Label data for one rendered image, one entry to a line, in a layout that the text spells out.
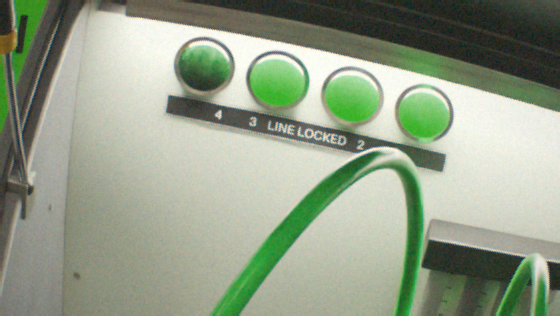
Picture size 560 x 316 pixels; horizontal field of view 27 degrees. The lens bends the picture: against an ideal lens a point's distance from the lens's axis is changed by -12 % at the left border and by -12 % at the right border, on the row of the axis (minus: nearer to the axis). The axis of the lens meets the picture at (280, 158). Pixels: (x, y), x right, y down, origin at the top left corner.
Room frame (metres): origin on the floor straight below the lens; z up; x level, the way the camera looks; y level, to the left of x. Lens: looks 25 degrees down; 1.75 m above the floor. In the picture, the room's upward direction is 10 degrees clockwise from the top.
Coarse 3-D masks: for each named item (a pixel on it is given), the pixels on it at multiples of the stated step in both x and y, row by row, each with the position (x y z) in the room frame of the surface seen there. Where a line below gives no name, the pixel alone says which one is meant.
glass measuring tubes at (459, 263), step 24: (432, 240) 0.90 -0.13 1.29; (456, 240) 0.91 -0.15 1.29; (480, 240) 0.91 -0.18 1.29; (504, 240) 0.92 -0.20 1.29; (528, 240) 0.93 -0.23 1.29; (432, 264) 0.90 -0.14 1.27; (456, 264) 0.90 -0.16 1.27; (480, 264) 0.90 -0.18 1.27; (504, 264) 0.90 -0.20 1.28; (552, 264) 0.89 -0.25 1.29; (432, 288) 0.91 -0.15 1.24; (456, 288) 0.93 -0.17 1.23; (480, 288) 0.91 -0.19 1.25; (504, 288) 0.91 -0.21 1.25; (528, 288) 0.92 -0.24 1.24; (552, 288) 0.89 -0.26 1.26; (432, 312) 0.91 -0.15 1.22; (456, 312) 0.91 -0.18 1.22; (480, 312) 0.93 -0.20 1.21; (528, 312) 0.91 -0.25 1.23
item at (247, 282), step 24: (336, 168) 0.70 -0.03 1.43; (360, 168) 0.70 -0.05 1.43; (384, 168) 0.74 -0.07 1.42; (408, 168) 0.78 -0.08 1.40; (312, 192) 0.67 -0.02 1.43; (336, 192) 0.68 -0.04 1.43; (408, 192) 0.80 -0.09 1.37; (288, 216) 0.65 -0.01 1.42; (312, 216) 0.65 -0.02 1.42; (408, 216) 0.82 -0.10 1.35; (264, 240) 0.63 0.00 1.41; (288, 240) 0.63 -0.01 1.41; (408, 240) 0.83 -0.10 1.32; (264, 264) 0.61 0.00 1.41; (408, 264) 0.84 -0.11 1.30; (240, 288) 0.60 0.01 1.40; (408, 288) 0.85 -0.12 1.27; (216, 312) 0.59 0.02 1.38; (240, 312) 0.59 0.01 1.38; (408, 312) 0.85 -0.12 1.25
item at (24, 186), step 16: (0, 0) 0.72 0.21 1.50; (0, 16) 0.73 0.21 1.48; (0, 32) 0.74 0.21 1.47; (16, 32) 0.75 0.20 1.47; (0, 48) 0.74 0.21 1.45; (16, 96) 0.78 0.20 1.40; (16, 112) 0.78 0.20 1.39; (16, 128) 0.79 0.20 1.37; (16, 144) 0.79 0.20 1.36; (16, 160) 0.80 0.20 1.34; (16, 176) 0.82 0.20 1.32; (32, 176) 0.83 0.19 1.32; (16, 192) 0.81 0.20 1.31; (32, 192) 0.82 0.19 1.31; (32, 208) 0.83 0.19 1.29
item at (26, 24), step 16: (16, 0) 3.14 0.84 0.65; (32, 0) 3.13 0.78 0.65; (16, 16) 3.14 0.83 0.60; (32, 16) 3.13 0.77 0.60; (32, 32) 3.13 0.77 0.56; (16, 48) 3.13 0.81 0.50; (0, 64) 3.14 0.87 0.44; (16, 64) 3.14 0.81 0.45; (0, 80) 3.14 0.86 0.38; (16, 80) 3.14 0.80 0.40; (0, 96) 3.14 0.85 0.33; (0, 112) 3.14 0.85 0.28; (0, 128) 3.14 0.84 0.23
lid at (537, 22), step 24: (384, 0) 0.97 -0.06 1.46; (408, 0) 0.94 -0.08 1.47; (432, 0) 0.92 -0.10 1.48; (456, 0) 0.90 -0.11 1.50; (480, 0) 0.88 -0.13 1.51; (504, 0) 0.86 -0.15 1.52; (528, 0) 0.84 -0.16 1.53; (552, 0) 0.82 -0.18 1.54; (480, 24) 0.95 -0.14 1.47; (504, 24) 0.93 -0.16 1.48; (528, 24) 0.90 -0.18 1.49; (552, 24) 0.88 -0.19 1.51; (552, 48) 0.95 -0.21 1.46
